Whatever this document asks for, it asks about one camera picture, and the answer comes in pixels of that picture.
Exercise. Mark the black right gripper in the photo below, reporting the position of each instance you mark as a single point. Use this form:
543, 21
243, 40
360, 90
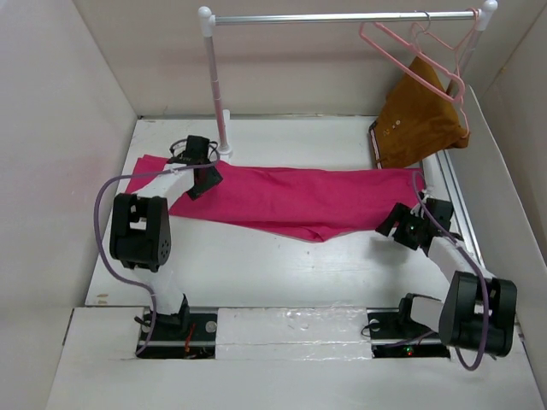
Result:
402, 213

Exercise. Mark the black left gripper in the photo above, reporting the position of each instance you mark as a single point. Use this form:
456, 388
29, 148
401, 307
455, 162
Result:
213, 180

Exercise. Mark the pink trousers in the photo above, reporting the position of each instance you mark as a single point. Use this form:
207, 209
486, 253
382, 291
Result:
309, 204

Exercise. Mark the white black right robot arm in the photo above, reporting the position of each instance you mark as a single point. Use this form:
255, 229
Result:
478, 312

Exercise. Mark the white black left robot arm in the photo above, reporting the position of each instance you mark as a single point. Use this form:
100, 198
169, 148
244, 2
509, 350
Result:
140, 233

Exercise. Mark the brown trousers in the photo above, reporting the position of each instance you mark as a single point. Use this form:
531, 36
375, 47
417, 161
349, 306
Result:
414, 123

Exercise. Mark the pink hanger with brown trousers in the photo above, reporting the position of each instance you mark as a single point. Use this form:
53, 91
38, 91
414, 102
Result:
456, 89

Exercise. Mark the white clothes rack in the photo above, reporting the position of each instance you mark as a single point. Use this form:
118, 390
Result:
208, 21

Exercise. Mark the aluminium side rail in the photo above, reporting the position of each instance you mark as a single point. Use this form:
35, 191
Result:
463, 220

